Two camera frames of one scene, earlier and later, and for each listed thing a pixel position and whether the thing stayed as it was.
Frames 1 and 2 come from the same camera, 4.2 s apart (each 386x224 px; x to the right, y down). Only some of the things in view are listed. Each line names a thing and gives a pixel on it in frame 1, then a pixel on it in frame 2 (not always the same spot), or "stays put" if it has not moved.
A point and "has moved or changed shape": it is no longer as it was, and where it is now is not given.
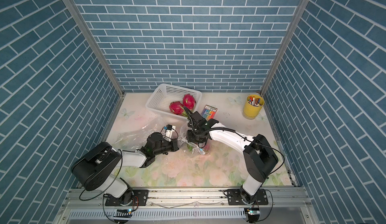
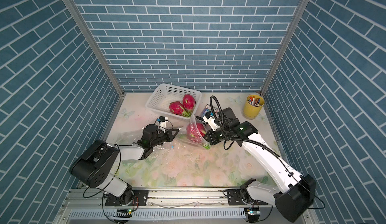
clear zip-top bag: [192, 149] has moved or changed shape
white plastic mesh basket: [165, 94] stays put
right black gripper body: [194, 136] -> [219, 134]
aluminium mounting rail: [286, 206] stays put
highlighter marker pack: [208, 112] stays put
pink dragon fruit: [177, 107] stays put
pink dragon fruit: [189, 101] stays put
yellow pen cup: [253, 105] stays put
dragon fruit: [204, 150] has moved or changed shape
